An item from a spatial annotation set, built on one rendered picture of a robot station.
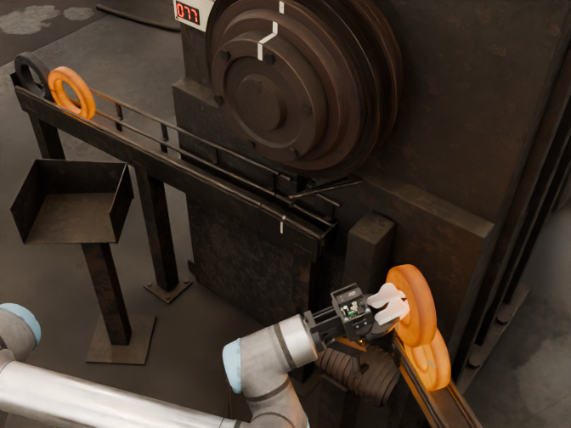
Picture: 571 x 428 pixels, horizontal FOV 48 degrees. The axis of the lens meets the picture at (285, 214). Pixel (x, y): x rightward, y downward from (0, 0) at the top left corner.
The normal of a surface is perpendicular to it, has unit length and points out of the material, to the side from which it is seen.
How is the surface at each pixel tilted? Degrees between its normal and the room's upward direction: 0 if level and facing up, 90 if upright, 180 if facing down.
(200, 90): 0
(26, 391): 25
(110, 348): 0
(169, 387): 0
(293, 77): 90
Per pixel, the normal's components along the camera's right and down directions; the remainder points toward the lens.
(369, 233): 0.02, -0.71
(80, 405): -0.01, -0.35
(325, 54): 0.20, 0.02
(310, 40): 0.06, -0.15
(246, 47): -0.61, 0.55
